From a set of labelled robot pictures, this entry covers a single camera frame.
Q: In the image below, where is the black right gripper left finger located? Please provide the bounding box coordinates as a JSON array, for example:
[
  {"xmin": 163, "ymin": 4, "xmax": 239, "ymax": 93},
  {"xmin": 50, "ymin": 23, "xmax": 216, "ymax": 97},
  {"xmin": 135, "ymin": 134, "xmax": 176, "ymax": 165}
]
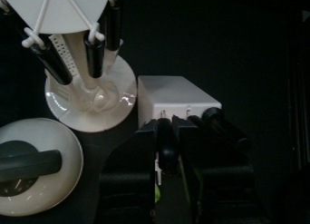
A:
[{"xmin": 94, "ymin": 119, "xmax": 159, "ymax": 224}]

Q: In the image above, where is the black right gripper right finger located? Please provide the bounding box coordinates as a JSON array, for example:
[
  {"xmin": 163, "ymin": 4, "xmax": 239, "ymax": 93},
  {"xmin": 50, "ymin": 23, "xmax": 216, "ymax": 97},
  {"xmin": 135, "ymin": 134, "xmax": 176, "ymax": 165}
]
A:
[{"xmin": 172, "ymin": 114, "xmax": 268, "ymax": 224}]

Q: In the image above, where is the large black-handled knife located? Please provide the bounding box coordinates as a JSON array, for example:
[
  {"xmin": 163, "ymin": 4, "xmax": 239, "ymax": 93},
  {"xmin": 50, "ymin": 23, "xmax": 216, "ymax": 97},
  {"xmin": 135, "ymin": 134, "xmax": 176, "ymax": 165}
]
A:
[{"xmin": 156, "ymin": 117, "xmax": 181, "ymax": 177}]

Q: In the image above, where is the white knife holder block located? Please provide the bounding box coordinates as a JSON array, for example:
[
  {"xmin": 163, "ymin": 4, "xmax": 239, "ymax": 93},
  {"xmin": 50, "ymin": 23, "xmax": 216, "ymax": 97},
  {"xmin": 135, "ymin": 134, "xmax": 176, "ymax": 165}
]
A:
[{"xmin": 136, "ymin": 75, "xmax": 223, "ymax": 130}]

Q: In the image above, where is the white utensil carousel stand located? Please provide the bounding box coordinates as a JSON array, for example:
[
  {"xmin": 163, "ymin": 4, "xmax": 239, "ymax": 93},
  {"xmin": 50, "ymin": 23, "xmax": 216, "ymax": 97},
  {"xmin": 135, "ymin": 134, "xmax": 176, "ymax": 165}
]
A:
[{"xmin": 0, "ymin": 0, "xmax": 139, "ymax": 133}]

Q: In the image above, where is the white slotted spatula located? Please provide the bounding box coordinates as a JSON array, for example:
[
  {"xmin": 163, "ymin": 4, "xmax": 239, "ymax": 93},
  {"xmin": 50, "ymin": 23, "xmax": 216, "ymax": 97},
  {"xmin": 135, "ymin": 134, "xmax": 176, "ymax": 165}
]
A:
[{"xmin": 46, "ymin": 34, "xmax": 81, "ymax": 77}]

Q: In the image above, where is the white pot lid, dark handle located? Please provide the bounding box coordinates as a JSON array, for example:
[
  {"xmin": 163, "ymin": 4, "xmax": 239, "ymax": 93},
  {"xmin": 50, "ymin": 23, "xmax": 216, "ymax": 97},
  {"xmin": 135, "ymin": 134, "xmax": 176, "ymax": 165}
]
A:
[{"xmin": 0, "ymin": 117, "xmax": 84, "ymax": 218}]

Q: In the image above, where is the small black-handled knife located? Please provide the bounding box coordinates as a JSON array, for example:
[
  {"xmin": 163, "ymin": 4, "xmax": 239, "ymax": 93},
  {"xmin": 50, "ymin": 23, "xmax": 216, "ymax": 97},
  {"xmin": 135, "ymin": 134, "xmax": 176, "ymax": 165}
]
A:
[{"xmin": 187, "ymin": 114, "xmax": 208, "ymax": 130}]

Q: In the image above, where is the black-handled hanging utensil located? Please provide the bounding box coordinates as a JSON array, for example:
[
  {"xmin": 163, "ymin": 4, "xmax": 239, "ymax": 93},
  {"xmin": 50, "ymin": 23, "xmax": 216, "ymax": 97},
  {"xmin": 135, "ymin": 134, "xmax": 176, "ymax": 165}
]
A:
[
  {"xmin": 104, "ymin": 3, "xmax": 123, "ymax": 52},
  {"xmin": 28, "ymin": 36, "xmax": 73, "ymax": 86},
  {"xmin": 82, "ymin": 36, "xmax": 107, "ymax": 79}
]

